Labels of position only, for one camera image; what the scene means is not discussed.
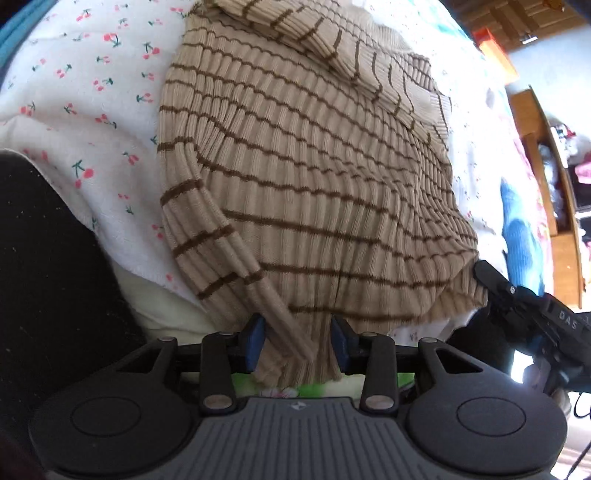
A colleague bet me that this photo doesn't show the blue fleece cloth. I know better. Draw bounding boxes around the blue fleece cloth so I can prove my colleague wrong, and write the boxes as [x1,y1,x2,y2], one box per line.
[0,0,56,65]

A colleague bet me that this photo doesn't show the black cable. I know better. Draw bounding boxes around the black cable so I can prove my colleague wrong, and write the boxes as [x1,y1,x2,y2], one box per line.
[569,392,591,472]

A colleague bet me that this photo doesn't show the wooden desk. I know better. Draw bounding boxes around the wooden desk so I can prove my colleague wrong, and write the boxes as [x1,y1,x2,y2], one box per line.
[505,85,585,310]

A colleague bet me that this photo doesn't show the blue knit cloth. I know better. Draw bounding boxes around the blue knit cloth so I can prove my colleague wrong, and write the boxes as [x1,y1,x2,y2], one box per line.
[501,178,548,296]

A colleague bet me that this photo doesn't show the person's black clothing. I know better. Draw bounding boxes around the person's black clothing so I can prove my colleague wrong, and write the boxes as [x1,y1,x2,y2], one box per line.
[0,152,148,462]

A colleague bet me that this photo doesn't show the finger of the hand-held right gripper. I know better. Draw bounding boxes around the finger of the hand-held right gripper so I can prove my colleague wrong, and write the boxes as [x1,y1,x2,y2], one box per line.
[473,260,520,301]

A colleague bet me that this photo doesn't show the beige brown-striped knit sweater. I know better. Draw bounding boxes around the beige brown-striped knit sweater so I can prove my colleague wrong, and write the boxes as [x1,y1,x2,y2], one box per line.
[157,0,490,388]

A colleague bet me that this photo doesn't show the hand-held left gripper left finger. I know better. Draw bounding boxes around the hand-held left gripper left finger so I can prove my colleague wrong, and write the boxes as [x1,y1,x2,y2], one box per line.
[99,314,266,416]

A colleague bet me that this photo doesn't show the cream bed padding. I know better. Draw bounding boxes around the cream bed padding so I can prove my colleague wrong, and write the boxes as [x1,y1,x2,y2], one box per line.
[113,263,222,337]

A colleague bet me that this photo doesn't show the orange box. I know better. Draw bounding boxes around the orange box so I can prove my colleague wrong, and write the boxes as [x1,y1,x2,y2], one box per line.
[475,27,519,85]

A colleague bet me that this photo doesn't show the white cherry-print bed sheet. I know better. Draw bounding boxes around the white cherry-print bed sheet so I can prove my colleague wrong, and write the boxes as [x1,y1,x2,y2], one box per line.
[0,0,513,342]

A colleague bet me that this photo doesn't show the plush toy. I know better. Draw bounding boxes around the plush toy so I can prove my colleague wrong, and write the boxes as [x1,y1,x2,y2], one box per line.
[551,124,580,158]

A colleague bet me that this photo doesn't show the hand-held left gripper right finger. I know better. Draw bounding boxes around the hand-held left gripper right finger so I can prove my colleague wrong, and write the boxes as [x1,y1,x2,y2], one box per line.
[330,315,497,415]

